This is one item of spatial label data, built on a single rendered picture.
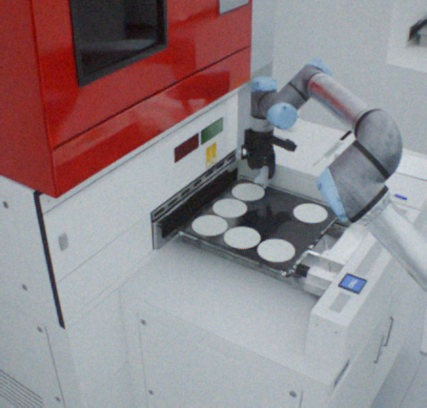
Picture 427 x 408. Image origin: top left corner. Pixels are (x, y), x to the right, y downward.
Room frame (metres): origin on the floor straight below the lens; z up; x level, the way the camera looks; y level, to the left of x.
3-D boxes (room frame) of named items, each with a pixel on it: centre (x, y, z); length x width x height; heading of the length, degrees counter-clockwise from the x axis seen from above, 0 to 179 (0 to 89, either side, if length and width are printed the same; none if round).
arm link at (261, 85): (1.60, -0.15, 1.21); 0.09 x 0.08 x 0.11; 19
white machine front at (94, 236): (1.40, 0.15, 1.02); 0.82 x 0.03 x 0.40; 147
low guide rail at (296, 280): (1.31, -0.13, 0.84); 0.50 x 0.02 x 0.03; 57
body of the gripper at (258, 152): (1.60, -0.14, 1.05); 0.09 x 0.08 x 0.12; 115
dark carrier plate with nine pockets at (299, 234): (1.44, -0.14, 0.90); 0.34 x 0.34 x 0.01; 57
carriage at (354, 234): (1.31, -0.37, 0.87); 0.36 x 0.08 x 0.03; 147
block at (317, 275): (1.18, -0.29, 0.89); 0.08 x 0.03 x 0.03; 57
